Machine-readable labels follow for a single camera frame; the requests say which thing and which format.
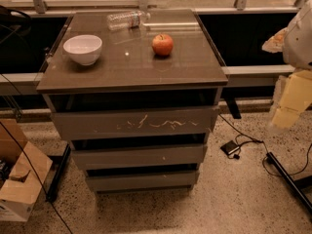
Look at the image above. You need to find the grey bottom drawer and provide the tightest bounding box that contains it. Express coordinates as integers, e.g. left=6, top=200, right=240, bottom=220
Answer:
left=86, top=171, right=199, bottom=191

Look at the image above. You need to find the grey drawer cabinet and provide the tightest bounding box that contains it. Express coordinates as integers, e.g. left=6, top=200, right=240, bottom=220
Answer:
left=37, top=10, right=227, bottom=179

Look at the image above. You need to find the grey drawer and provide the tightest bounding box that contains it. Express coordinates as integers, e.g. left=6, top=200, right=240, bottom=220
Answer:
left=72, top=144, right=207, bottom=170
left=86, top=171, right=199, bottom=191
left=52, top=106, right=218, bottom=140

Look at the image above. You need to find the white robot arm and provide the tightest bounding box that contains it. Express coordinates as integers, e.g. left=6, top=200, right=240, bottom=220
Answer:
left=261, top=0, right=312, bottom=131

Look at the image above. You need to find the black floor cable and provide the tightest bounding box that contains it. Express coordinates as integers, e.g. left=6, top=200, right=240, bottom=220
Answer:
left=217, top=113, right=312, bottom=177

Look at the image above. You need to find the small black power adapter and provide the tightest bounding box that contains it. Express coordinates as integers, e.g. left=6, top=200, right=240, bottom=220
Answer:
left=220, top=140, right=239, bottom=156

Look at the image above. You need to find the white ceramic bowl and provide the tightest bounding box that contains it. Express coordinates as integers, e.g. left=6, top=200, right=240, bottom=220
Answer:
left=63, top=35, right=102, bottom=65

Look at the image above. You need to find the black cable left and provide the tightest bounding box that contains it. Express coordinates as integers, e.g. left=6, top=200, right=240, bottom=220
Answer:
left=0, top=73, right=74, bottom=234

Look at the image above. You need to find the black bag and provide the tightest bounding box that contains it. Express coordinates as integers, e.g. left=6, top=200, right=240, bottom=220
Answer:
left=0, top=6, right=32, bottom=45

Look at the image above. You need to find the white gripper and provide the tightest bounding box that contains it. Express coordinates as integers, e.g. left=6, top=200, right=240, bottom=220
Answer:
left=261, top=28, right=312, bottom=129

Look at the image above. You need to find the cardboard box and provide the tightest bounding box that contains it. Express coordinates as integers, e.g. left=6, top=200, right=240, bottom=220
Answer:
left=0, top=119, right=53, bottom=222

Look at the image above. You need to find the black metal stand leg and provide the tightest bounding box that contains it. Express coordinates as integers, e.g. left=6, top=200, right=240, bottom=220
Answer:
left=266, top=152, right=312, bottom=215

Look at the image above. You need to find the red apple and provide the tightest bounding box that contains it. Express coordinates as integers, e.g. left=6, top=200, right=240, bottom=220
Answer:
left=152, top=34, right=174, bottom=57

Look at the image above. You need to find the black bar on floor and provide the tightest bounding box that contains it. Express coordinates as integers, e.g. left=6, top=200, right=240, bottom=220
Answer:
left=46, top=145, right=71, bottom=203

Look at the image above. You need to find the clear plastic water bottle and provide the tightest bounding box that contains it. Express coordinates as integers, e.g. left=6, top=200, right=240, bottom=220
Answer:
left=106, top=11, right=150, bottom=31

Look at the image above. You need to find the grey top drawer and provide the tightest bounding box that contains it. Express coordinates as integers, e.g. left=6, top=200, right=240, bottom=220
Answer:
left=52, top=106, right=218, bottom=140

